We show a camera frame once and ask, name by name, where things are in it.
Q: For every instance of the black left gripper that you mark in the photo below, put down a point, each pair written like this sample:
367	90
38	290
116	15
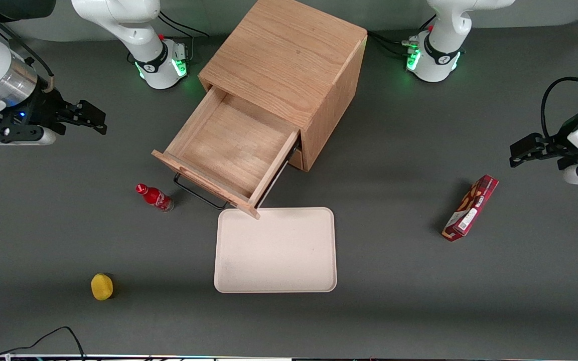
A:
560	145

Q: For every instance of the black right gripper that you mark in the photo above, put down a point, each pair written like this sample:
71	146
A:
46	110

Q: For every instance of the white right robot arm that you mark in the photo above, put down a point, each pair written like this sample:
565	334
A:
118	20

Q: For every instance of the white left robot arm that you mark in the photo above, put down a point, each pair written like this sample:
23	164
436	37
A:
444	45

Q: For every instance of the wooden drawer cabinet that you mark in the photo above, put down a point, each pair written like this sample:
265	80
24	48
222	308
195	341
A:
289	55

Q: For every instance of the red snack box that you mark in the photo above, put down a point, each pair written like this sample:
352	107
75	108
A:
471	208

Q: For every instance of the red soda bottle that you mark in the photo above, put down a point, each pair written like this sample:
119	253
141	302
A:
154	197

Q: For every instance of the yellow lemon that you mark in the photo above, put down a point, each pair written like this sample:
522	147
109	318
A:
102	287

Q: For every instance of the beige rectangular tray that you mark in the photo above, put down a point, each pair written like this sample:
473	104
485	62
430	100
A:
275	249

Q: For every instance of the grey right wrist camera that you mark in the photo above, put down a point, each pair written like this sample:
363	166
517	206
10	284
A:
13	135

